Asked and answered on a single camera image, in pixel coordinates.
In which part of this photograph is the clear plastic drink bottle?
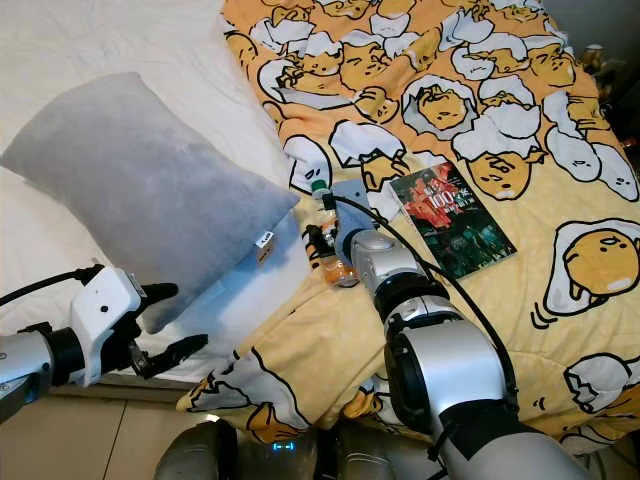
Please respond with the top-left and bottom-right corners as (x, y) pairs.
(308, 178), (361, 289)

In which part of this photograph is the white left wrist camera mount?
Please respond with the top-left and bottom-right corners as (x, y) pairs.
(75, 266), (146, 386)

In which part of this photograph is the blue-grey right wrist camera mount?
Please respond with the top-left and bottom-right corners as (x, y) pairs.
(332, 178), (383, 266)

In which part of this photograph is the grey robot torso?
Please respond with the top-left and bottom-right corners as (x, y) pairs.
(155, 415), (461, 480)

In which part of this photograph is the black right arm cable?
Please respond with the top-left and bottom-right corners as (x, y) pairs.
(325, 195), (521, 401)

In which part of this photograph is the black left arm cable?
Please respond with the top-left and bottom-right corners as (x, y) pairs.
(0, 265), (106, 306)

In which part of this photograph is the dark red green book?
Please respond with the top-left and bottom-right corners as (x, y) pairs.
(388, 160), (518, 281)

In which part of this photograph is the yellow cartoon egg blanket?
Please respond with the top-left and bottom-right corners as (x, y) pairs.
(175, 0), (640, 456)

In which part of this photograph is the grey plush pillow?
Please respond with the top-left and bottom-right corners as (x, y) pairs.
(1, 70), (301, 336)

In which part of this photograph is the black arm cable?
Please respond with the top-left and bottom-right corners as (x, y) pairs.
(0, 265), (106, 306)
(325, 195), (521, 401)

